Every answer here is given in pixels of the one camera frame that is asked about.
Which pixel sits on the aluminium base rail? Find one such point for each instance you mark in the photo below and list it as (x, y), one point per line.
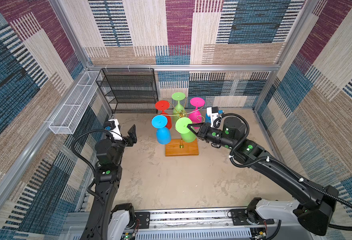
(210, 224)

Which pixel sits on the red wine glass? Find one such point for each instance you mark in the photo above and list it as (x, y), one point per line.
(163, 106)

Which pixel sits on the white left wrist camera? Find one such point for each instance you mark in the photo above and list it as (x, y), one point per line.
(114, 127)

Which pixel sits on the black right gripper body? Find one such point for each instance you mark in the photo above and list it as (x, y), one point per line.
(210, 134)

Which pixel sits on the gold wire glass rack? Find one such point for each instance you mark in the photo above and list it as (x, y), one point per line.
(184, 102)

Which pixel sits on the pink wine glass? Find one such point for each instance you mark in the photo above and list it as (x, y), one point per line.
(195, 116)

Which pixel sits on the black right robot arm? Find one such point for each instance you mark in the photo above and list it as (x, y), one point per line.
(312, 206)

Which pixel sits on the blue wine glass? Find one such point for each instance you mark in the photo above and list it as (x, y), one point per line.
(163, 134)
(208, 116)

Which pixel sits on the white mesh wall basket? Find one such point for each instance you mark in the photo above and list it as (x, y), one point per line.
(71, 112)

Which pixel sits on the green wine glass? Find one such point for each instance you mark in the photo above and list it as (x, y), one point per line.
(181, 127)
(179, 109)

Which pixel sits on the wooden rack base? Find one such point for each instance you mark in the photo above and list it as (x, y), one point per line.
(179, 148)

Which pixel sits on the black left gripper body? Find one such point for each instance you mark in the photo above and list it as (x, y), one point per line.
(127, 143)

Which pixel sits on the black mesh shelf rack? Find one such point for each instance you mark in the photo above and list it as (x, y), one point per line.
(129, 90)

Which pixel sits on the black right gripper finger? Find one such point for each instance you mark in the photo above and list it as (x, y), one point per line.
(195, 125)
(194, 130)

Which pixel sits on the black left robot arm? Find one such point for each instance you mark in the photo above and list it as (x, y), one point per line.
(106, 222)

